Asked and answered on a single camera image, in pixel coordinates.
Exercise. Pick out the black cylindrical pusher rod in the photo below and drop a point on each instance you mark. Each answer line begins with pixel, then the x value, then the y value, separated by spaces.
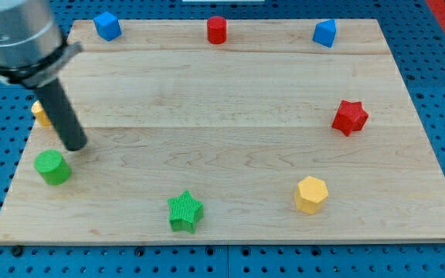
pixel 58 109

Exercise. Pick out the green cylinder block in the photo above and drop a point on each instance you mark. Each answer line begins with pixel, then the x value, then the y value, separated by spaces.
pixel 52 167

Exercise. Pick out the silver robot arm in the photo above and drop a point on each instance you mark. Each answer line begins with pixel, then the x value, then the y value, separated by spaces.
pixel 33 49

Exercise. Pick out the wooden board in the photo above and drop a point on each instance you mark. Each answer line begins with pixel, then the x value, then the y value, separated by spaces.
pixel 239 125

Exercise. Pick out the yellow block behind rod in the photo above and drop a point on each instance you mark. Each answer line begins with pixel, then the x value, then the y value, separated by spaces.
pixel 40 114

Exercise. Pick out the blue cube block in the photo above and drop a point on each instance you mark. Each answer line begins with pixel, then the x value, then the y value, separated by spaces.
pixel 107 26

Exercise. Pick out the red cylinder block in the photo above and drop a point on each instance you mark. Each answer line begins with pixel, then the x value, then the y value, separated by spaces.
pixel 216 30

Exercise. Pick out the green star block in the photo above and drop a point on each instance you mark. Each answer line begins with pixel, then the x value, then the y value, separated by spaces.
pixel 185 212

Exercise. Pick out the yellow hexagon block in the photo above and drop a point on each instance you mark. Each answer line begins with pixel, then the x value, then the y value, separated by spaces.
pixel 310 195

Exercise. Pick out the blue triangular prism block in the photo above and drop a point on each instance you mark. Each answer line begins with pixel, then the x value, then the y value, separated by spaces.
pixel 325 32

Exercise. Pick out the red star block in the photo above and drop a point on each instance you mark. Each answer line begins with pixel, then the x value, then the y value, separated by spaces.
pixel 349 117

